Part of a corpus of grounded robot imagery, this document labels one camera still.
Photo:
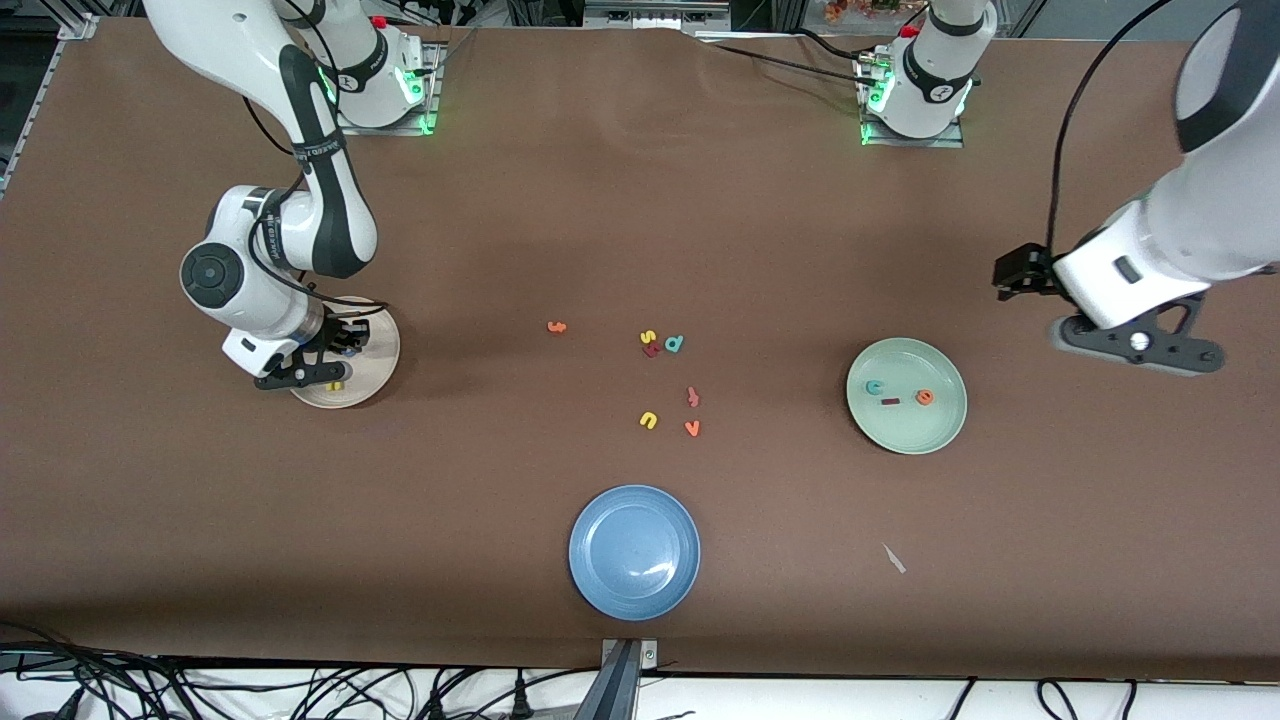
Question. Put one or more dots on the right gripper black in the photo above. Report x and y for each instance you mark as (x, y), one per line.
(335, 337)

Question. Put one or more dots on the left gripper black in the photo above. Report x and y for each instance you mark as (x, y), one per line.
(1022, 270)

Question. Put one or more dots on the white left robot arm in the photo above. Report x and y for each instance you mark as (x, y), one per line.
(1200, 220)

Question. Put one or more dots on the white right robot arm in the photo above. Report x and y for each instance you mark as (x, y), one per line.
(265, 300)

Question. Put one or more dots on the beige brown plate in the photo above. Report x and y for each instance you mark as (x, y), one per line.
(375, 370)

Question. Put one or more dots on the pale green plate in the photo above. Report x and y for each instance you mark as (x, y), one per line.
(906, 430)

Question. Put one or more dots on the small white paper scrap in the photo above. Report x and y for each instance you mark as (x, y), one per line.
(893, 558)

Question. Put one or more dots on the orange decorative object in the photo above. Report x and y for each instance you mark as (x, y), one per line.
(860, 8)

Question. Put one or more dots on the brown table cover sheet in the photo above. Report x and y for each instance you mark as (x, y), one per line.
(640, 220)

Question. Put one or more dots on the blue plate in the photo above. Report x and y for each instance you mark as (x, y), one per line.
(634, 552)

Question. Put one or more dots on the black power plug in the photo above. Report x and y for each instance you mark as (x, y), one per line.
(520, 700)
(437, 706)

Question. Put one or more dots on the grey power strip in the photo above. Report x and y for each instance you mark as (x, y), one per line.
(655, 15)

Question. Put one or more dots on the aluminium frame rail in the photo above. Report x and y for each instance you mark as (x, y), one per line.
(75, 27)

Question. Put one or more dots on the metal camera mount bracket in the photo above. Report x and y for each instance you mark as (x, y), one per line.
(625, 660)

